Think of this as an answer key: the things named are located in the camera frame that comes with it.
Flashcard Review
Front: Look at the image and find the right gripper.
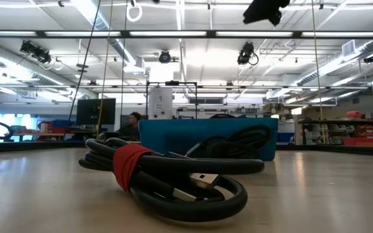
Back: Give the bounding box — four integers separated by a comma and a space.
243, 0, 291, 27

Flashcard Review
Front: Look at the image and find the black braided cable bundle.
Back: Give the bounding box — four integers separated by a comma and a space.
186, 124, 272, 160

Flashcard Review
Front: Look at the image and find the blue plastic bin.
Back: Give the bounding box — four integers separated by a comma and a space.
138, 117, 278, 162

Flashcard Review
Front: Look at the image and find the thick black cable red strap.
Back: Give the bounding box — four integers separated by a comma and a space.
78, 137, 266, 223

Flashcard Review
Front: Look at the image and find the white air vent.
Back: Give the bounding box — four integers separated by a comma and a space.
341, 39, 356, 58

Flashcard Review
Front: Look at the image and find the black storage shelf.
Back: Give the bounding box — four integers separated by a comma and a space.
298, 118, 373, 146

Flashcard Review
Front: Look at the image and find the white cylindrical tank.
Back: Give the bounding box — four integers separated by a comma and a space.
148, 87, 174, 120

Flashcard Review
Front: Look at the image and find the person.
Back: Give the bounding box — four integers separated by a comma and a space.
117, 111, 142, 142

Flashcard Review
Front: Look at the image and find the black monitor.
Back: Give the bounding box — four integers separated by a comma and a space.
75, 98, 117, 126

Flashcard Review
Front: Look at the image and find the black overhead camera with cable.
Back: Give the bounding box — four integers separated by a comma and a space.
236, 41, 260, 66

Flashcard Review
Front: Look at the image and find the round black overhead camera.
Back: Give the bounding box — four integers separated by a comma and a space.
158, 49, 172, 64

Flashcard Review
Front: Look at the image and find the black metal stand frame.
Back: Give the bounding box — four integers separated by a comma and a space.
145, 80, 199, 120

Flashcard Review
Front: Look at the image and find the white hanging ring cable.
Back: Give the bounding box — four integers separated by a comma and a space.
126, 0, 144, 23

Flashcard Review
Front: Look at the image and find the black overhead frame bar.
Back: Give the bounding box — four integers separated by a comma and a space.
0, 29, 373, 40

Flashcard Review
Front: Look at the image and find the yellow hanging strap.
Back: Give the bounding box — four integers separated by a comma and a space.
96, 0, 115, 136

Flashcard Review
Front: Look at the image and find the black hanging cable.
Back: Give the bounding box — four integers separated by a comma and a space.
67, 0, 102, 123

